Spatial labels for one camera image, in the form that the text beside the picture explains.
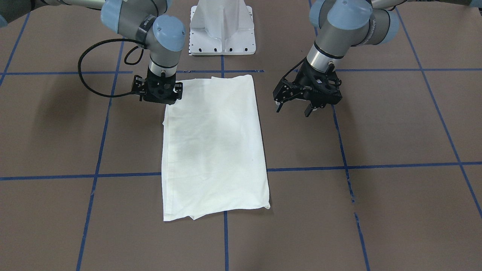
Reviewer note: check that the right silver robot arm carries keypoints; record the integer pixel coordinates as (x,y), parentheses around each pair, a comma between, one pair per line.
(143,22)

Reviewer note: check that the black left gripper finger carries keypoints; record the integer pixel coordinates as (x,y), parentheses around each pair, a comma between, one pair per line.
(279,106)
(309,109)

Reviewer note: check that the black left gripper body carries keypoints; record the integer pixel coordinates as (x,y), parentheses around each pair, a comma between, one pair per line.
(301,79)

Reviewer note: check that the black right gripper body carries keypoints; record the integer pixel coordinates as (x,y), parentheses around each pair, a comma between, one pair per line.
(138,86)

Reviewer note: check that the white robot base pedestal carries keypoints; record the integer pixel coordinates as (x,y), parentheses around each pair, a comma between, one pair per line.
(221,27)

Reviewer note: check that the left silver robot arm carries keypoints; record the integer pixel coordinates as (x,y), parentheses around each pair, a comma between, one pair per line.
(341,24)

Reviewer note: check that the cream long-sleeve cat shirt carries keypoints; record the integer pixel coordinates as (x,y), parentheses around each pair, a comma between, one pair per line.
(213,157)

